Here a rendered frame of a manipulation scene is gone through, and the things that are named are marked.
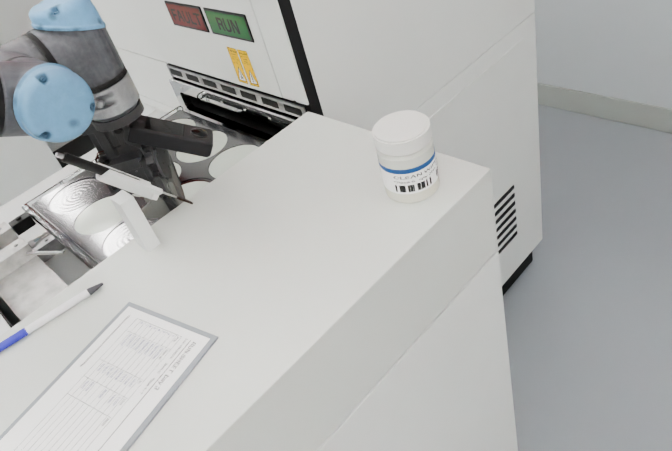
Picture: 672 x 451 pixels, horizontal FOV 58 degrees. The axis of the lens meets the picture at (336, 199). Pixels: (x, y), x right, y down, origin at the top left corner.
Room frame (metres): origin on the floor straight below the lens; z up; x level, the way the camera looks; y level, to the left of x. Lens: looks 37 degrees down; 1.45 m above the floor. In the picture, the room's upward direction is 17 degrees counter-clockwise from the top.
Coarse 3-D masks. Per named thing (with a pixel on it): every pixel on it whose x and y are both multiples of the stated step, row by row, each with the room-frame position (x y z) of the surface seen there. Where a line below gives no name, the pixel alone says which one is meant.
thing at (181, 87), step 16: (176, 80) 1.22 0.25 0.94; (176, 96) 1.24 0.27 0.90; (208, 96) 1.12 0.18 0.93; (224, 96) 1.07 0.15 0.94; (192, 112) 1.20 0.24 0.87; (208, 112) 1.17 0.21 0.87; (240, 112) 1.03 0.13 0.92; (256, 112) 0.99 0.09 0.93; (272, 112) 0.95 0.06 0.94; (240, 128) 1.06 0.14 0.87
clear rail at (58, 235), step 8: (24, 208) 0.96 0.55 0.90; (32, 208) 0.95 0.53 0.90; (32, 216) 0.93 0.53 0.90; (40, 216) 0.91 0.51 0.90; (40, 224) 0.89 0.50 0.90; (48, 224) 0.88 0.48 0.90; (56, 232) 0.85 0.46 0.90; (64, 240) 0.82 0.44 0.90; (72, 248) 0.79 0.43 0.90; (80, 248) 0.79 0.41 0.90; (80, 256) 0.76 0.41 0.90; (88, 256) 0.76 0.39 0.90; (88, 264) 0.74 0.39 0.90; (96, 264) 0.73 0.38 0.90
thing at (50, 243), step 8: (48, 240) 0.91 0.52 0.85; (56, 240) 0.91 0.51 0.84; (72, 240) 0.93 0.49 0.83; (32, 248) 0.90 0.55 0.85; (40, 248) 0.90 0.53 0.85; (48, 248) 0.90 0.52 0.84; (56, 248) 0.91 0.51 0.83; (64, 248) 0.92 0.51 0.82; (40, 256) 0.89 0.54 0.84; (48, 256) 0.90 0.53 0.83
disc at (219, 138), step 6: (216, 132) 1.02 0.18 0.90; (222, 132) 1.02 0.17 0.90; (216, 138) 1.00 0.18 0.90; (222, 138) 0.99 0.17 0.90; (216, 144) 0.98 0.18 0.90; (222, 144) 0.97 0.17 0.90; (216, 150) 0.96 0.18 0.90; (180, 156) 0.98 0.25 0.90; (186, 156) 0.97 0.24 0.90; (192, 156) 0.96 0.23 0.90; (198, 156) 0.96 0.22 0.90; (210, 156) 0.94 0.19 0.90
